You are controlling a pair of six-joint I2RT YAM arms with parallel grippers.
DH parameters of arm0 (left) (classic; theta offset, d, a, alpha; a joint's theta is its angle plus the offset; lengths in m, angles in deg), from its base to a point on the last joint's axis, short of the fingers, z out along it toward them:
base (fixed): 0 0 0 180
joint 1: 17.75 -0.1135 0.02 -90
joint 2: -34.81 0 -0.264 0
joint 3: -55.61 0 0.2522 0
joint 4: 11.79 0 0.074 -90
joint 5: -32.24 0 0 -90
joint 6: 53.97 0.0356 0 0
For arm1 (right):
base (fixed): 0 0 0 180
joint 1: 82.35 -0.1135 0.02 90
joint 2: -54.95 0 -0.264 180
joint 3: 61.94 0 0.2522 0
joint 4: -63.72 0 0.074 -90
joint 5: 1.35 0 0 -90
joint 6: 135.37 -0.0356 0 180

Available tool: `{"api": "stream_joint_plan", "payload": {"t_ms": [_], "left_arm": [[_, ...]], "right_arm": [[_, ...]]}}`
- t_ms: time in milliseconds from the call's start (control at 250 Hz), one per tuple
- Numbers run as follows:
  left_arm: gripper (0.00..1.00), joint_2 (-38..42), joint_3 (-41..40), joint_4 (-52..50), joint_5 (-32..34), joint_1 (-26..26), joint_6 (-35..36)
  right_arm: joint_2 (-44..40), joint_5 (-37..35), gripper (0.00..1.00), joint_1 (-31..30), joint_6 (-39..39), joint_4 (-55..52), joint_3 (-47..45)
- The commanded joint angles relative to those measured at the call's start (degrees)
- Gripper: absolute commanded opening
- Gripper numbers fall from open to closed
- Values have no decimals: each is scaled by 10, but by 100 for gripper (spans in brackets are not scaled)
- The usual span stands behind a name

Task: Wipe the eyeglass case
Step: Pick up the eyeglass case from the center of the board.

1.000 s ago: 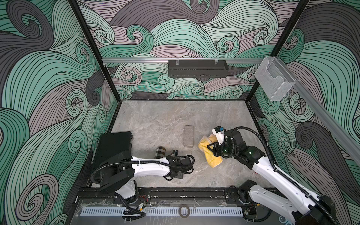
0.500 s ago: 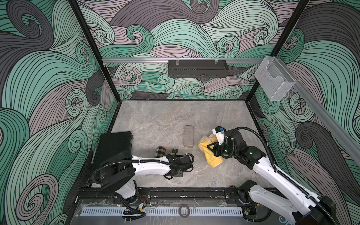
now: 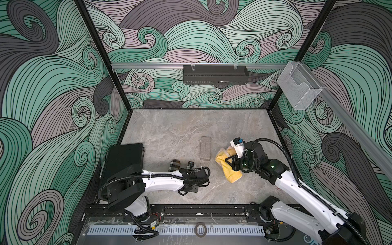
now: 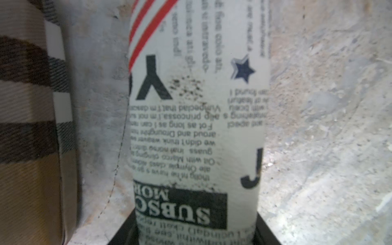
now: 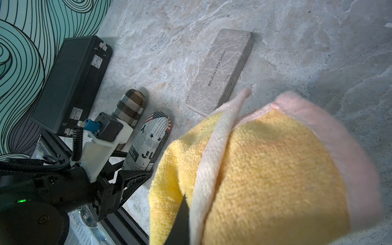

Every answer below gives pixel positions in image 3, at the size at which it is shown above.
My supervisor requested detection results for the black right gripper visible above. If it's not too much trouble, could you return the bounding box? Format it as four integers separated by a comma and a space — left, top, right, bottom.
224, 153, 258, 172

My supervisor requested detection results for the yellow pink microfiber cloth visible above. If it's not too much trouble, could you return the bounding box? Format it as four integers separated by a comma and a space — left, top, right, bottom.
215, 147, 243, 183

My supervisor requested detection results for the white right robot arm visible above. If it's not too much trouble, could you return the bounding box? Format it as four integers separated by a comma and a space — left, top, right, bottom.
225, 138, 369, 245

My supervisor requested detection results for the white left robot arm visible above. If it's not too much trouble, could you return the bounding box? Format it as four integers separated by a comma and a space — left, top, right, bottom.
98, 166, 211, 217

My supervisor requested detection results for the black tape roll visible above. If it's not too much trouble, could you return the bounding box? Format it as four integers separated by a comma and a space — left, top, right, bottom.
194, 222, 207, 238

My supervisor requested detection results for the black flat box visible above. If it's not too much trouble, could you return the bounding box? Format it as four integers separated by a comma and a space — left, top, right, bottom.
101, 143, 145, 187

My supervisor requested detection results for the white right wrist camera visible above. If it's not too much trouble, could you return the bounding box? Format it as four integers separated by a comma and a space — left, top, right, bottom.
230, 137, 245, 158

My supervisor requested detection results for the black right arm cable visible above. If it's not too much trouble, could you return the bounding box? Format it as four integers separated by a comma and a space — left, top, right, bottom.
238, 137, 371, 245

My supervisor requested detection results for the black corner frame post right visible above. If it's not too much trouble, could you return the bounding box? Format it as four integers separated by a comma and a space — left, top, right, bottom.
267, 0, 337, 110

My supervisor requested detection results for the black corner frame post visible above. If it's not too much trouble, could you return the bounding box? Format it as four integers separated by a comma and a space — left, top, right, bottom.
267, 0, 337, 110
74, 0, 132, 113

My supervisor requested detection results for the clear acrylic wall holder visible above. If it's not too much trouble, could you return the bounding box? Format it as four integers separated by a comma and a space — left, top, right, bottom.
277, 61, 323, 111

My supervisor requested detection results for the aluminium rail back wall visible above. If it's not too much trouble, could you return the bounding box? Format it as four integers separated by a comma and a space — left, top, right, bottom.
111, 62, 286, 69

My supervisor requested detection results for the aluminium rail wall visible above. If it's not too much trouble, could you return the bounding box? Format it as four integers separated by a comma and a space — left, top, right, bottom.
299, 62, 392, 180
111, 62, 286, 69

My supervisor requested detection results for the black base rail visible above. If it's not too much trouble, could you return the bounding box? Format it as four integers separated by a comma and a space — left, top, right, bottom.
81, 203, 267, 224

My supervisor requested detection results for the black wall tray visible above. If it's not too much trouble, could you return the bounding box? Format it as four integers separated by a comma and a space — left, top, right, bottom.
183, 65, 249, 85

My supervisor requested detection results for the white perforated cable duct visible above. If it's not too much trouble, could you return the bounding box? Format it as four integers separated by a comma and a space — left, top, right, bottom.
86, 225, 265, 236

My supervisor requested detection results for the aluminium rail right wall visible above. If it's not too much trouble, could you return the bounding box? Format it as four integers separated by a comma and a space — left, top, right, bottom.
299, 62, 392, 180

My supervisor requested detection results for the black corner frame post left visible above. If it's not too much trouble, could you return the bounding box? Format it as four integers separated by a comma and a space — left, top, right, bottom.
74, 0, 132, 113

